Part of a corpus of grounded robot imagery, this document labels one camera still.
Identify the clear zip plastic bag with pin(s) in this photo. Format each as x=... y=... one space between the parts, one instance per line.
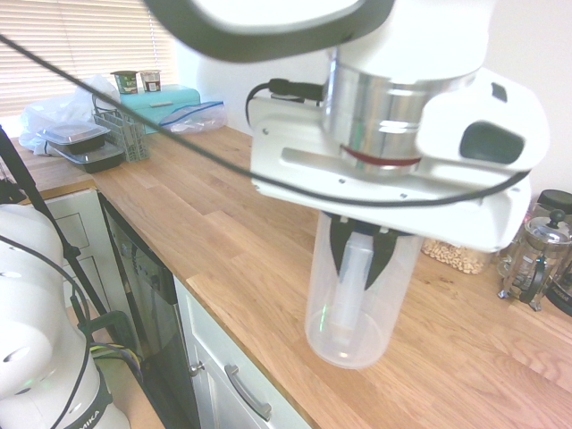
x=196 y=117

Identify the grey cutlery basket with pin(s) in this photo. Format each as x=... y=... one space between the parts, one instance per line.
x=134 y=143

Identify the glass french press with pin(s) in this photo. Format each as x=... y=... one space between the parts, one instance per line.
x=543 y=250

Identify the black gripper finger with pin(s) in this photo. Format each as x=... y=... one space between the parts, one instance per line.
x=342 y=243
x=380 y=259

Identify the black takeout container clear lid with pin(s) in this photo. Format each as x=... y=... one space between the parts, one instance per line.
x=73 y=136
x=96 y=158

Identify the white plastic bag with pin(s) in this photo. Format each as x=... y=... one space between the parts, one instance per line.
x=58 y=107

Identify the brown yogurt cup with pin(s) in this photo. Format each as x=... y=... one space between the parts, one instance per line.
x=151 y=81

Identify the white panelled cabinet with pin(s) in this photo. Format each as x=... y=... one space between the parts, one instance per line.
x=85 y=232

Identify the silver cabinet knob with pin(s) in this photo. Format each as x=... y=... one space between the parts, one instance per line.
x=196 y=368

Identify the glass jar black lid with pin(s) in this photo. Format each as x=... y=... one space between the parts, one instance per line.
x=556 y=199

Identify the translucent plastic pitcher blue lid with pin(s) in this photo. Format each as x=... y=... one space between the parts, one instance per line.
x=353 y=322

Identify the black camera stand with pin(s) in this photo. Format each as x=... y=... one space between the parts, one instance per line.
x=27 y=179

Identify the white cabinet with drawer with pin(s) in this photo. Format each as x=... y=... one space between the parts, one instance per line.
x=201 y=322

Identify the teal bread box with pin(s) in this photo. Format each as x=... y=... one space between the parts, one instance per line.
x=147 y=114

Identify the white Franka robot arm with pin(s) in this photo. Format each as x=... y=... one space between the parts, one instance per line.
x=424 y=36

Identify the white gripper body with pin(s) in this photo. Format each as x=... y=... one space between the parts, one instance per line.
x=290 y=134

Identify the green yogurt cup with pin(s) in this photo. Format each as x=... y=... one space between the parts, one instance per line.
x=125 y=82

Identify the beige window blinds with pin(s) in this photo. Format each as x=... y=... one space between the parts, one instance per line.
x=89 y=36

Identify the black dishwasher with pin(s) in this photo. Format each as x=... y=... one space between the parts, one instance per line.
x=152 y=313

